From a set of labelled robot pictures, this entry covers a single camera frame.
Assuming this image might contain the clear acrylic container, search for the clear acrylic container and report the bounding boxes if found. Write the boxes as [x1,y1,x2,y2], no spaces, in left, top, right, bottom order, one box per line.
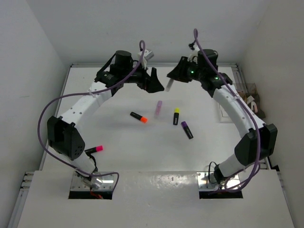
[217,83,266,123]

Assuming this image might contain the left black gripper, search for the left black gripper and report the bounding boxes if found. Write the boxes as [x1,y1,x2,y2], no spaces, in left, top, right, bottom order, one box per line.
[121,60,163,93]

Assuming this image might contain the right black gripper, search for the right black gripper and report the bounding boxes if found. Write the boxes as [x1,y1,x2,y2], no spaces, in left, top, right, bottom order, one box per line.
[168,56,205,83]

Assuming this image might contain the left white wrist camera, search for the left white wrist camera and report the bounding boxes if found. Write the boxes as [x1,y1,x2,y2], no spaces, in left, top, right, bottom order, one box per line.
[138,49,154,68]

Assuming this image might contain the purple black highlighter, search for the purple black highlighter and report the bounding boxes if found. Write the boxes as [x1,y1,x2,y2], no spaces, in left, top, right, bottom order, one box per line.
[181,121,193,139]

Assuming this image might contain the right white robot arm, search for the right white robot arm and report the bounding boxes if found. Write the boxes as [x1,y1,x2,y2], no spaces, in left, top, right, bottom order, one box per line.
[167,49,278,184]

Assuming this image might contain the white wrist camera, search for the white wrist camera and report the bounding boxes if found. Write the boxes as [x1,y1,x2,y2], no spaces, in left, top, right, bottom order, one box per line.
[188,44,200,63]
[138,49,154,68]

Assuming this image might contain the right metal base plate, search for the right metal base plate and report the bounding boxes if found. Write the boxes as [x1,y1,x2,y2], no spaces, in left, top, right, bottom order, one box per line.
[197,171,240,192]

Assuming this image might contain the pink translucent highlighter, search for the pink translucent highlighter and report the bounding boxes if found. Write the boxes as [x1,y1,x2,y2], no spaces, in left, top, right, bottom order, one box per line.
[154,100,162,118]

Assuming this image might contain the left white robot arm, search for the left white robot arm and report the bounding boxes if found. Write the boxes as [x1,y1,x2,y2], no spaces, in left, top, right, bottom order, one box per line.
[47,49,164,179]

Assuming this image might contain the pink black highlighter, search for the pink black highlighter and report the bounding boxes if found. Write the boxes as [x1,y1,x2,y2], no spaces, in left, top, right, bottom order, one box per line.
[85,145,103,155]

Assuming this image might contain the purple cable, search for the purple cable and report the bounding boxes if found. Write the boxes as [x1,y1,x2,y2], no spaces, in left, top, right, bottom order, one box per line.
[193,28,262,193]
[38,39,146,190]

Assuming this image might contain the orange black highlighter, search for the orange black highlighter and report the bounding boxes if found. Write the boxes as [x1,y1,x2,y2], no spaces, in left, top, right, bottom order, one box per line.
[130,112,148,123]

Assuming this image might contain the metal base plate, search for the metal base plate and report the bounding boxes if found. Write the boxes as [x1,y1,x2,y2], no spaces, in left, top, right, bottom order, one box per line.
[70,172,114,191]
[197,171,240,192]

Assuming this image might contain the white eraser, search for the white eraser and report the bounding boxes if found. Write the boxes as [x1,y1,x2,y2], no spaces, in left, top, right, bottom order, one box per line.
[165,79,174,92]

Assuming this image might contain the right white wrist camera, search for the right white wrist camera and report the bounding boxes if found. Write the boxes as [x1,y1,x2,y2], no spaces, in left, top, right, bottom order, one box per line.
[188,44,200,63]

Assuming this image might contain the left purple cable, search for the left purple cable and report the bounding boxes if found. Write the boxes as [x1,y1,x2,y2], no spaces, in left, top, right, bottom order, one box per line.
[38,39,146,190]

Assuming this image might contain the yellow black highlighter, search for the yellow black highlighter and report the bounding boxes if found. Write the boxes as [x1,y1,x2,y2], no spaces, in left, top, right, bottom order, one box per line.
[173,108,180,125]

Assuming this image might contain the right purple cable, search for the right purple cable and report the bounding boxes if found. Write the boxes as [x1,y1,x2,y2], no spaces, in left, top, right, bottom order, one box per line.
[193,28,262,193]

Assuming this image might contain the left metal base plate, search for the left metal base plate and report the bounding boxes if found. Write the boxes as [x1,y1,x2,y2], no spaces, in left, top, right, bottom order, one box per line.
[70,172,114,191]

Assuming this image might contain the pink eraser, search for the pink eraser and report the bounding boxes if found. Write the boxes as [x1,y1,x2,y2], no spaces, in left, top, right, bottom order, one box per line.
[250,101,258,113]

